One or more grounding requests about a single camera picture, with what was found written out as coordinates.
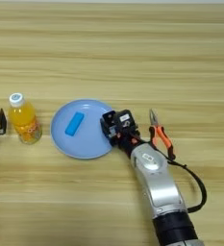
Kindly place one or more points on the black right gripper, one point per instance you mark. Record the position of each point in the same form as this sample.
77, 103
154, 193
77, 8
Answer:
128, 136

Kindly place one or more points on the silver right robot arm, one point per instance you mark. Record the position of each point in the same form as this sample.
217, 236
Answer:
161, 182

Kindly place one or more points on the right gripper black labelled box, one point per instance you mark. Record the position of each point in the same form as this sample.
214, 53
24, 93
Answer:
126, 118

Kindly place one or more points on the light blue round plate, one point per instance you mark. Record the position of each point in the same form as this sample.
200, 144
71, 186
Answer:
81, 147

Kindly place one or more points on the black cube with white base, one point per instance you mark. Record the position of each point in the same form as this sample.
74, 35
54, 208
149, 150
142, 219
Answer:
111, 125

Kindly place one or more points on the orange juice bottle white cap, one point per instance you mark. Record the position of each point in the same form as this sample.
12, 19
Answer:
25, 121

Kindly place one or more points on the blue rectangular block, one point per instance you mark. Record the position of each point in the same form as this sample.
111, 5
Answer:
74, 124

